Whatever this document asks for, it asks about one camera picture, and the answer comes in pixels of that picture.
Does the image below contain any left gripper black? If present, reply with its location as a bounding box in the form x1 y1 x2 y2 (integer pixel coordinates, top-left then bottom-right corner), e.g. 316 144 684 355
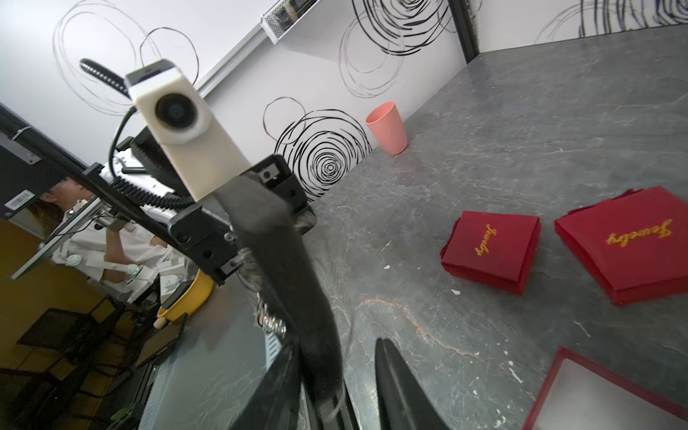
168 154 316 285

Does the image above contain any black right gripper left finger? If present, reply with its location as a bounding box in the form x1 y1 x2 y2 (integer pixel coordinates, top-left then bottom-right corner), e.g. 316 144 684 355
229 343 301 430

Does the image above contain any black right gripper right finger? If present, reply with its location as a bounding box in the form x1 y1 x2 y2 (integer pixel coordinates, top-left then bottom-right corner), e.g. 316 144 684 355
374 339 449 430

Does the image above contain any silver chain necklace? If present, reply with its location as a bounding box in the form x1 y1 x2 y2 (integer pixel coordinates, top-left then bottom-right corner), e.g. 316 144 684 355
235 246 291 340

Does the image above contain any red jewelry box base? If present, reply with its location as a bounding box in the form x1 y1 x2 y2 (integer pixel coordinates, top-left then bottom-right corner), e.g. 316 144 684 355
523 348 687 429

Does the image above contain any red jewelry box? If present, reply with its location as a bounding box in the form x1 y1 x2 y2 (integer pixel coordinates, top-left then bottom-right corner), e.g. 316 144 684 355
440 211 541 295
555 186 687 306

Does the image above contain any yellow round object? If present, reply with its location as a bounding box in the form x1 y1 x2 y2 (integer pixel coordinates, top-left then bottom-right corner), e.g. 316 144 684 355
153 270 215 330

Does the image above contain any person in white shirt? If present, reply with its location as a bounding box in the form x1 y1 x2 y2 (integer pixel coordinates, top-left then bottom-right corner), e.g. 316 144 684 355
29 177 175 288

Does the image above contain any black mesh chair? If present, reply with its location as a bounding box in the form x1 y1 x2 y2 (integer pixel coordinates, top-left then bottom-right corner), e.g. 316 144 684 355
16 297 125 365

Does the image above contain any pink plastic cup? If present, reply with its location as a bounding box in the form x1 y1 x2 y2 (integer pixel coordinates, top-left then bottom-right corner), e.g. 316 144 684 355
365 101 409 156

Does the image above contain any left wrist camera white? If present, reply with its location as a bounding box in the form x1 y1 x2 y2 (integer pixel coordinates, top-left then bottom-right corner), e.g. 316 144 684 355
125 59 251 202

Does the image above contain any black vertical frame post left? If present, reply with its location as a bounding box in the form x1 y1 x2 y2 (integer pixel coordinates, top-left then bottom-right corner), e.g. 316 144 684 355
448 0 479 64

